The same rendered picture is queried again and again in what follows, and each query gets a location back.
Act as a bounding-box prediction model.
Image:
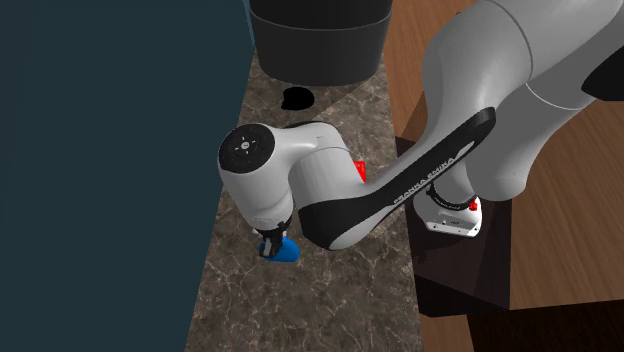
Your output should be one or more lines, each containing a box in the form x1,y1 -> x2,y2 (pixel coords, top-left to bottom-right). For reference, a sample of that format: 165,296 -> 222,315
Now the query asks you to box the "blue rounded object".
257,236 -> 301,264

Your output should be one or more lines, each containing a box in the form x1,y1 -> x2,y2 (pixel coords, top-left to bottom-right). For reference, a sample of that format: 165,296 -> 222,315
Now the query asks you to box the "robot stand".
393,91 -> 513,319

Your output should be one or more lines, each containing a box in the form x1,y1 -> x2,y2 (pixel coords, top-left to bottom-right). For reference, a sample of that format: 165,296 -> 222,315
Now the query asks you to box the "dark grey round bin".
247,0 -> 395,88

